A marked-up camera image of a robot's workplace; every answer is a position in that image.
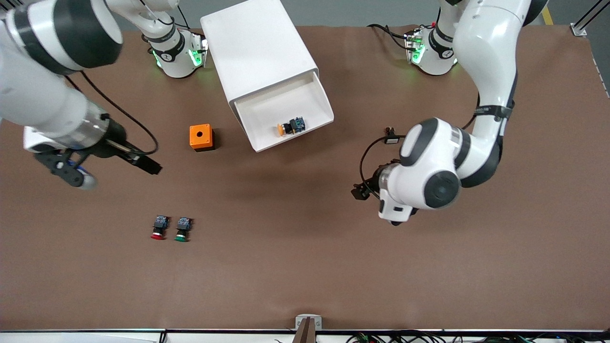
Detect yellow push button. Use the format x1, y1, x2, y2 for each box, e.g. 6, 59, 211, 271
277, 116, 307, 138

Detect white plastic drawer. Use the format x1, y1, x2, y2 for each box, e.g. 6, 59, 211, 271
233, 71, 335, 153

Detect orange button box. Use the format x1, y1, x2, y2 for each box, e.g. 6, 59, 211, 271
189, 124, 215, 152

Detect red push button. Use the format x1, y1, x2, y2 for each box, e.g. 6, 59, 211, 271
150, 215, 170, 241

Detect green push button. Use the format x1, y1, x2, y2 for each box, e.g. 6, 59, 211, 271
173, 217, 193, 242

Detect white drawer cabinet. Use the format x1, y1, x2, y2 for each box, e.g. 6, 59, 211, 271
200, 0, 320, 108

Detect brown table cover sheet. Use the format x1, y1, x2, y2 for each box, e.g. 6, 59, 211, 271
0, 25, 610, 332

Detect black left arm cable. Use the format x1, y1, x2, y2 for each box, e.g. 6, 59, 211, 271
360, 71, 519, 186

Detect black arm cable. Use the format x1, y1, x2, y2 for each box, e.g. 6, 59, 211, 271
64, 71, 159, 155
360, 71, 519, 186

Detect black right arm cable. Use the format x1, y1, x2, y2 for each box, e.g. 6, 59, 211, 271
64, 71, 159, 155

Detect gray metal bracket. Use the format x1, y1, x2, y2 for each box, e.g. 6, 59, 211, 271
295, 314, 323, 343

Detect dark camera support pole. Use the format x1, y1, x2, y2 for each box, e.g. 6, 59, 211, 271
292, 316, 317, 343

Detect black left base cables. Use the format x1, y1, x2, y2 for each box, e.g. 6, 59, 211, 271
367, 23, 413, 50

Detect black cable bundle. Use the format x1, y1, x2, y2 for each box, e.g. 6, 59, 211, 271
346, 330, 610, 343

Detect white table edge rail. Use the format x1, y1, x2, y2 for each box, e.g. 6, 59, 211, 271
0, 329, 610, 343

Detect aluminium frame profile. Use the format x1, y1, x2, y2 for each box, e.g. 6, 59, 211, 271
570, 0, 610, 37

